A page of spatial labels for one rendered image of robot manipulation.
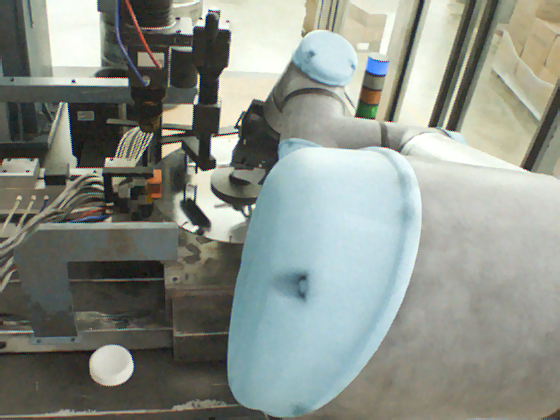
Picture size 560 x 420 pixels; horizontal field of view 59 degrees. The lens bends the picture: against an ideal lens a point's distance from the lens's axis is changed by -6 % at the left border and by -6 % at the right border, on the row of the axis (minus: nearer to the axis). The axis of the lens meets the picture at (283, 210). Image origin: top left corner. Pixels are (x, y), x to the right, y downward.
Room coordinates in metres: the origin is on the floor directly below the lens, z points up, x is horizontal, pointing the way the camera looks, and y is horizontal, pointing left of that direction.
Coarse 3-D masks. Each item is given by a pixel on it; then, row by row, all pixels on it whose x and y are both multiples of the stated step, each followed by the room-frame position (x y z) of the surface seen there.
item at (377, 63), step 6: (372, 54) 1.01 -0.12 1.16; (378, 54) 1.02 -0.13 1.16; (372, 60) 0.98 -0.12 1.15; (378, 60) 0.98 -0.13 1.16; (384, 60) 0.99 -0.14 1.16; (366, 66) 1.00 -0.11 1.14; (372, 66) 0.98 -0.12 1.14; (378, 66) 0.98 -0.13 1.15; (384, 66) 0.98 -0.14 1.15; (372, 72) 0.98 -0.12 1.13; (378, 72) 0.98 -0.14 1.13; (384, 72) 0.99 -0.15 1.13
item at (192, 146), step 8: (200, 136) 0.74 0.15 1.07; (208, 136) 0.74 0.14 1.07; (184, 144) 0.77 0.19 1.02; (192, 144) 0.77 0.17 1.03; (200, 144) 0.74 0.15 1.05; (208, 144) 0.74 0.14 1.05; (192, 152) 0.75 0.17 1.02; (200, 152) 0.73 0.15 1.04; (208, 152) 0.74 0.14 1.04; (184, 160) 0.77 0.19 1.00; (192, 160) 0.75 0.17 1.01; (200, 160) 0.73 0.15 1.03; (208, 160) 0.73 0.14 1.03; (184, 168) 0.77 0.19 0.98; (200, 168) 0.73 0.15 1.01; (208, 168) 0.73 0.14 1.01
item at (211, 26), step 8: (208, 16) 0.70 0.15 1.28; (216, 16) 0.70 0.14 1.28; (208, 24) 0.70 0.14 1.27; (216, 24) 0.70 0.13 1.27; (208, 32) 0.70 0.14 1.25; (216, 32) 0.70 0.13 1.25; (208, 40) 0.70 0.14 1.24; (208, 48) 0.70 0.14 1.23; (208, 56) 0.70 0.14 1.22; (208, 64) 0.70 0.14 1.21
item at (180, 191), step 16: (224, 144) 0.92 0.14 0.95; (176, 160) 0.83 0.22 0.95; (224, 160) 0.86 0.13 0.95; (176, 176) 0.78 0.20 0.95; (192, 176) 0.79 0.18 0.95; (208, 176) 0.80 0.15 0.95; (160, 192) 0.72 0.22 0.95; (176, 192) 0.73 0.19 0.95; (192, 192) 0.74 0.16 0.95; (208, 192) 0.75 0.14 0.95; (160, 208) 0.68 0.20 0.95; (176, 208) 0.69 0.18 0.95; (192, 208) 0.69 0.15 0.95; (208, 208) 0.70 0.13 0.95; (224, 208) 0.71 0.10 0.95; (240, 208) 0.72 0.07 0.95; (192, 224) 0.65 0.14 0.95; (208, 224) 0.66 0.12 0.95; (224, 224) 0.67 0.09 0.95; (240, 224) 0.67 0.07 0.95; (224, 240) 0.63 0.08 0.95; (240, 240) 0.63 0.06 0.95
